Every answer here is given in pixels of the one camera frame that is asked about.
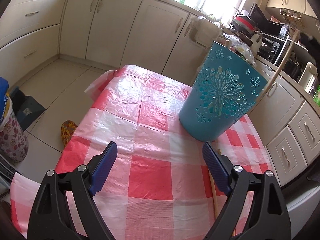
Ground black floor scale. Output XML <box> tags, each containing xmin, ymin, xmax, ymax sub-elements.
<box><xmin>10</xmin><ymin>86</ymin><xmax>46</xmax><ymax>131</ymax></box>

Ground teal perforated plastic bucket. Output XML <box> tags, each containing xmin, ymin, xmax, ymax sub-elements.
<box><xmin>178</xmin><ymin>42</ymin><xmax>267</xmax><ymax>142</ymax></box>

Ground floral fabric bag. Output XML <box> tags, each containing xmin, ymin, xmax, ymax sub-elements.
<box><xmin>1</xmin><ymin>99</ymin><xmax>29</xmax><ymax>163</ymax></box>

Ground white electric kettle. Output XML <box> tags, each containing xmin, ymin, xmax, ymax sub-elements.
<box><xmin>298</xmin><ymin>62</ymin><xmax>319</xmax><ymax>95</ymax></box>

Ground white hanging trash bin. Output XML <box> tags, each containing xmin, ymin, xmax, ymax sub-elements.
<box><xmin>189</xmin><ymin>16</ymin><xmax>223</xmax><ymax>49</ymax></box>

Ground black toaster oven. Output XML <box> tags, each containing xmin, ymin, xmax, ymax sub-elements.
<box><xmin>257</xmin><ymin>33</ymin><xmax>285</xmax><ymax>64</ymax></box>

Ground cream kitchen base cabinets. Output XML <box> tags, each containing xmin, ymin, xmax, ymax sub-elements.
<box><xmin>1</xmin><ymin>0</ymin><xmax>319</xmax><ymax>181</ymax></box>

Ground bamboo chopstick long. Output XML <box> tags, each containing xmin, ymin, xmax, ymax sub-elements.
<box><xmin>208</xmin><ymin>148</ymin><xmax>237</xmax><ymax>238</ymax></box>

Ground red white checkered tablecloth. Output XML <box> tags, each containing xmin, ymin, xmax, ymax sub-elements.
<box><xmin>10</xmin><ymin>64</ymin><xmax>273</xmax><ymax>240</ymax></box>

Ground yellow patterned slipper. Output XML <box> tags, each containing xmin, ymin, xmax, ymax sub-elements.
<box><xmin>60</xmin><ymin>120</ymin><xmax>78</xmax><ymax>147</ymax></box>

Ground black microwave oven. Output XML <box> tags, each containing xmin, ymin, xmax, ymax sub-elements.
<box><xmin>249</xmin><ymin>3</ymin><xmax>290</xmax><ymax>40</ymax></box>

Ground blue plastic bag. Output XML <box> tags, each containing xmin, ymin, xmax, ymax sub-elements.
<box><xmin>0</xmin><ymin>77</ymin><xmax>9</xmax><ymax>123</ymax></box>

